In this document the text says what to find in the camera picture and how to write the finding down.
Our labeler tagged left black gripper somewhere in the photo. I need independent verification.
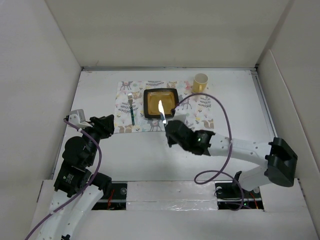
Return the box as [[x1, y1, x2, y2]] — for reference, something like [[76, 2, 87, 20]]
[[78, 113, 114, 165]]

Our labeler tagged knife with teal handle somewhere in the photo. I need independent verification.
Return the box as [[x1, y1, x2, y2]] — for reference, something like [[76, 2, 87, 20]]
[[158, 100, 167, 125]]

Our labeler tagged square yellow black plate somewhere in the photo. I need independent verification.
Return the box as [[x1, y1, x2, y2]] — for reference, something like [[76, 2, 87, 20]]
[[142, 88, 180, 120]]

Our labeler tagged fork with teal handle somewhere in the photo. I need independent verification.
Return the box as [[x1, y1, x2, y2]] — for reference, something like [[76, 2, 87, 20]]
[[127, 92, 135, 126]]

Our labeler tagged yellow mug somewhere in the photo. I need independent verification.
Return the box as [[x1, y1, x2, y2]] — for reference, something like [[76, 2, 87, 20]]
[[192, 73, 209, 93]]

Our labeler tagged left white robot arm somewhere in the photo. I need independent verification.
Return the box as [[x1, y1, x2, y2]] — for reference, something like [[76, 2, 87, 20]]
[[37, 114, 115, 240]]

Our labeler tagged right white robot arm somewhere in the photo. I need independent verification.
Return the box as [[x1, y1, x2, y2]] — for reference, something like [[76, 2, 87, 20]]
[[165, 120, 298, 197]]

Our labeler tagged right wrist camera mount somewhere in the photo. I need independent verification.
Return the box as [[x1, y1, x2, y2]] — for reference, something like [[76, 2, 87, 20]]
[[171, 110, 188, 124]]

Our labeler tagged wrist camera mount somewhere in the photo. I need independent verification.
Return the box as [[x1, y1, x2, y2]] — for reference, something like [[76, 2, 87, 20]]
[[171, 110, 188, 124], [64, 109, 87, 128]]

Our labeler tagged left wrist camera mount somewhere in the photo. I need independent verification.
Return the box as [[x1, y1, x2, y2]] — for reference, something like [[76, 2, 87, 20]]
[[64, 109, 87, 128]]

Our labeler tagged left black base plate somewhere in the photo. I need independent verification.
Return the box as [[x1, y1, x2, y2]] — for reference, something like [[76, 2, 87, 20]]
[[92, 182, 128, 211]]

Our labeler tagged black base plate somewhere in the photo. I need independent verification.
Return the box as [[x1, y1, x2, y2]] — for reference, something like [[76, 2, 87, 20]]
[[214, 181, 264, 211], [92, 182, 128, 211]]

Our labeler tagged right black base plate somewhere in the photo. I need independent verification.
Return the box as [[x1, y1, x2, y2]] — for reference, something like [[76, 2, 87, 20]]
[[214, 181, 264, 211]]

